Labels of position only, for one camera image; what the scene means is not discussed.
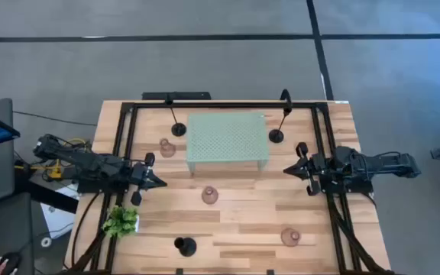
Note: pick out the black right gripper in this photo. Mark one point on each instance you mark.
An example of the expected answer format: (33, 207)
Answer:
(314, 168)

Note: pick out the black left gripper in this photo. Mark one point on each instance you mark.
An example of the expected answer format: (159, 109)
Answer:
(140, 175)

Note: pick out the pink ribbed glass candle holder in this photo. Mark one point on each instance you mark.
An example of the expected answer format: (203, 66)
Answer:
(167, 149)
(209, 195)
(290, 237)

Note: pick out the black metal candlestick holder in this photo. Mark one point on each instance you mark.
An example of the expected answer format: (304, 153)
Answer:
(276, 136)
(187, 247)
(178, 130)

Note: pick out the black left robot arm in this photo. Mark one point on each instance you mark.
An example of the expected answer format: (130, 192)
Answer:
(90, 165)

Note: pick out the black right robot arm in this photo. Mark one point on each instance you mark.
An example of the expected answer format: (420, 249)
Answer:
(376, 164)

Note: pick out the small green potted plant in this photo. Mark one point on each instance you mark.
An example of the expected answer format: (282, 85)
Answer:
(120, 221)

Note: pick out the green perforated metal shelf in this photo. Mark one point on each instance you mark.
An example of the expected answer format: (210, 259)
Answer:
(227, 137)

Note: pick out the black rectangular bar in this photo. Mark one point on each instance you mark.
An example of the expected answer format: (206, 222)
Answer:
(189, 96)

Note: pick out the yellow clamp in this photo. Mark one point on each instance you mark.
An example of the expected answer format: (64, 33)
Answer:
(55, 172)

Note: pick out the white paper sheet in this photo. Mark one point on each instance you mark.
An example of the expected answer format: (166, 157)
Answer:
(57, 219)

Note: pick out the white tape roll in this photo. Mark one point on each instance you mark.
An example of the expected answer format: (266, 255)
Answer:
(43, 241)

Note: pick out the black computer mouse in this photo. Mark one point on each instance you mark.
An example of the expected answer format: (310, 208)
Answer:
(11, 261)

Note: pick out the black aluminium table frame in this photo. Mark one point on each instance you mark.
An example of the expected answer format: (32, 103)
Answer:
(224, 104)

